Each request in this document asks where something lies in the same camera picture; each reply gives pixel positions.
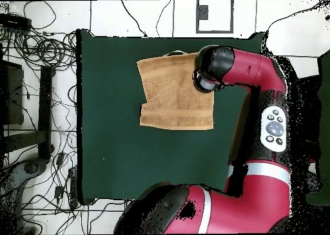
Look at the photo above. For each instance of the tan terry towel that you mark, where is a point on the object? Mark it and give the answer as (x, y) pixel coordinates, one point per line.
(170, 96)

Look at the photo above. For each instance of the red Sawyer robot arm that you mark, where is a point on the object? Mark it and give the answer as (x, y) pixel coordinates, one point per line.
(252, 72)

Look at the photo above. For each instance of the dark green table cloth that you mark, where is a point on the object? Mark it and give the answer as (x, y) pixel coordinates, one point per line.
(116, 155)

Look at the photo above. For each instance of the black power adapter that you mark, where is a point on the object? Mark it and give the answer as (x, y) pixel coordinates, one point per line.
(60, 159)
(58, 192)

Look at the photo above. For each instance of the black stand foot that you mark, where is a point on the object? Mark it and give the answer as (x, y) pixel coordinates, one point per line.
(46, 111)

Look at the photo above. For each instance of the dark grey stand base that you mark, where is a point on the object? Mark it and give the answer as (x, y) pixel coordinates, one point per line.
(31, 167)

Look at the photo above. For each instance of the black box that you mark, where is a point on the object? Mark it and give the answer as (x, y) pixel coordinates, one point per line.
(13, 96)
(309, 108)

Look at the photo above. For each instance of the green cloth covered table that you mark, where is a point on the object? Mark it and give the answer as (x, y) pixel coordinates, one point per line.
(325, 116)

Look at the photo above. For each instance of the black power strip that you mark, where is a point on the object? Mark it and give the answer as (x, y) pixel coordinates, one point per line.
(15, 21)

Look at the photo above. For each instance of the grey floor hatch frame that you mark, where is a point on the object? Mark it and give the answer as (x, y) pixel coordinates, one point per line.
(202, 12)

